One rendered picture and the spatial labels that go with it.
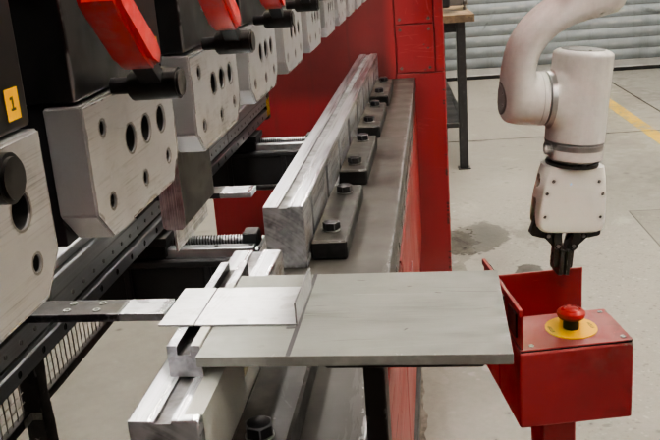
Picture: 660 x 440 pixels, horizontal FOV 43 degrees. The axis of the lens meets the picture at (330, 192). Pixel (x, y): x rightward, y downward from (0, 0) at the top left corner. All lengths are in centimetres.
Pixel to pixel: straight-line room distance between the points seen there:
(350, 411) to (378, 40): 212
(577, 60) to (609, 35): 719
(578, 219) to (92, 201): 92
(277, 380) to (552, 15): 61
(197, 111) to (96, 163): 20
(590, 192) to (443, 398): 145
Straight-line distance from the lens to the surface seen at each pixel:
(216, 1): 63
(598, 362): 124
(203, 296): 85
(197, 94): 66
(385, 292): 82
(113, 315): 83
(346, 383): 93
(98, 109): 48
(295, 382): 87
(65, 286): 109
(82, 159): 47
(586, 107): 122
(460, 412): 256
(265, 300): 82
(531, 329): 125
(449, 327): 75
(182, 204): 73
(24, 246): 40
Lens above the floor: 132
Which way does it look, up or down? 16 degrees down
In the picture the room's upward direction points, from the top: 4 degrees counter-clockwise
